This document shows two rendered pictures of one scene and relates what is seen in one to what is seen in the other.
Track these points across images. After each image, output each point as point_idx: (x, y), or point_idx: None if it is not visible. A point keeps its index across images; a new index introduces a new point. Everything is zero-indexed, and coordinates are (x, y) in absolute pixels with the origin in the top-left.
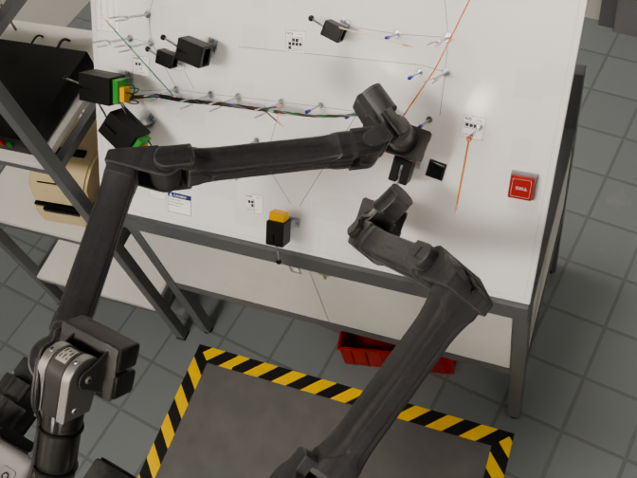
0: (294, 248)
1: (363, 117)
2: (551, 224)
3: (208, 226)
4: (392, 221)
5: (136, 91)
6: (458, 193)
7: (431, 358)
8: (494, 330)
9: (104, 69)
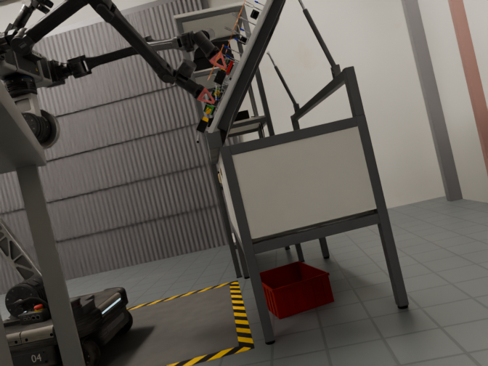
0: None
1: None
2: (279, 133)
3: None
4: (178, 68)
5: (219, 91)
6: (211, 70)
7: (62, 2)
8: (229, 190)
9: None
